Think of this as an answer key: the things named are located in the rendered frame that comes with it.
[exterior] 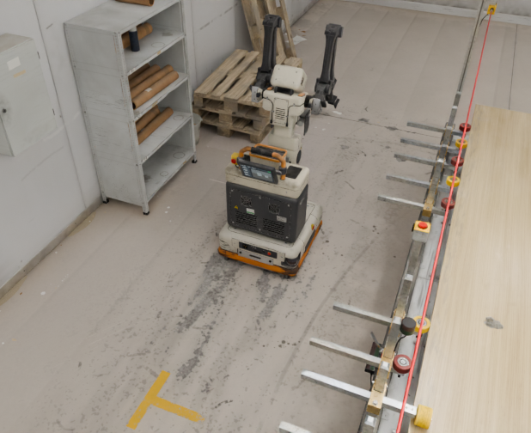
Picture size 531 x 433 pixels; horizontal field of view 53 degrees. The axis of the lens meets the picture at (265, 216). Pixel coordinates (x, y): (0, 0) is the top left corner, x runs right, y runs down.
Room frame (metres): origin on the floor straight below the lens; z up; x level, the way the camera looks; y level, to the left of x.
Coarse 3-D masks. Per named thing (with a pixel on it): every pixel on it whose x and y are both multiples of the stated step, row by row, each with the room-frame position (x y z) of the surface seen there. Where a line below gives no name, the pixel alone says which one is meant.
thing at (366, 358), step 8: (312, 336) 1.55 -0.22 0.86; (312, 344) 1.52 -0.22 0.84; (320, 344) 1.50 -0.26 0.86; (328, 344) 1.50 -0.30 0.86; (336, 344) 1.50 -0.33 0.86; (336, 352) 1.47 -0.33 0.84; (344, 352) 1.46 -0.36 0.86; (352, 352) 1.46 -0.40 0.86; (360, 352) 1.46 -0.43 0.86; (360, 360) 1.43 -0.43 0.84; (368, 360) 1.42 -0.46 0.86; (376, 360) 1.42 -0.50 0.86; (392, 368) 1.38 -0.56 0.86
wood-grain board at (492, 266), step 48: (480, 144) 3.20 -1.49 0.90; (528, 144) 3.21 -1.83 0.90; (480, 192) 2.63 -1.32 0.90; (528, 192) 2.64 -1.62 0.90; (480, 240) 2.19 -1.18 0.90; (528, 240) 2.20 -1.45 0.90; (480, 288) 1.83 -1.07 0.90; (528, 288) 1.84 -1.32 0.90; (432, 336) 1.53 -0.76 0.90; (480, 336) 1.53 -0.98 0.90; (528, 336) 1.54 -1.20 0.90; (432, 384) 1.28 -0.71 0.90; (480, 384) 1.28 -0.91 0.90; (528, 384) 1.28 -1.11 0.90; (432, 432) 1.06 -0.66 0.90; (480, 432) 1.07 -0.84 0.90; (528, 432) 1.07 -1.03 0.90
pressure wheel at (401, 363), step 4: (396, 356) 1.41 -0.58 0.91; (400, 356) 1.41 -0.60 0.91; (404, 356) 1.41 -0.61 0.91; (396, 360) 1.39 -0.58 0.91; (400, 360) 1.39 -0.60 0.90; (404, 360) 1.39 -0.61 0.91; (408, 360) 1.39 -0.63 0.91; (396, 364) 1.37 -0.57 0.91; (400, 364) 1.37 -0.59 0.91; (404, 364) 1.37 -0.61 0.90; (408, 364) 1.37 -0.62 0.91; (396, 368) 1.36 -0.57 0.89; (400, 368) 1.35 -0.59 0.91; (404, 368) 1.35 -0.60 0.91; (408, 368) 1.35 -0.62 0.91; (400, 372) 1.35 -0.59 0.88; (404, 372) 1.34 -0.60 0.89; (408, 372) 1.35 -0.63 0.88
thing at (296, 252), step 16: (320, 208) 3.27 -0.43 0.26; (320, 224) 3.26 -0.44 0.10; (224, 240) 2.91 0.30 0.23; (256, 240) 2.86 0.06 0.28; (272, 240) 2.86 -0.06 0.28; (304, 240) 2.90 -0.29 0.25; (240, 256) 2.87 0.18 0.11; (256, 256) 2.82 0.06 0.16; (288, 256) 2.73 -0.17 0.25; (304, 256) 2.89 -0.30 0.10; (288, 272) 2.72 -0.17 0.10
